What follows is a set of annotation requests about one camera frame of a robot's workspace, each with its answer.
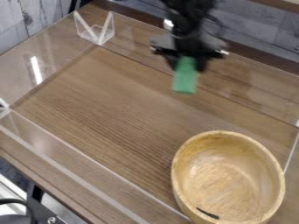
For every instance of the wooden bowl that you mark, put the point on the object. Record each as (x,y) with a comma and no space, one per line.
(227,179)

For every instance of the black table leg frame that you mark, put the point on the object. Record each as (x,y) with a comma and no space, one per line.
(43,215)

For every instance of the clear acrylic corner bracket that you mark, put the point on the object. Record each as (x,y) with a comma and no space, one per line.
(95,33)

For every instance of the clear acrylic barrier wall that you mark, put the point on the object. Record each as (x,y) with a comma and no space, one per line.
(93,123)

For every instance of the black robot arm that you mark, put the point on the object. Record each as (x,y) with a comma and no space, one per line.
(185,17)

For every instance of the green stick block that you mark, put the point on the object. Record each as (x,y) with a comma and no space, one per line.
(184,76)

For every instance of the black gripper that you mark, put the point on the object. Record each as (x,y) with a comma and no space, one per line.
(201,46)

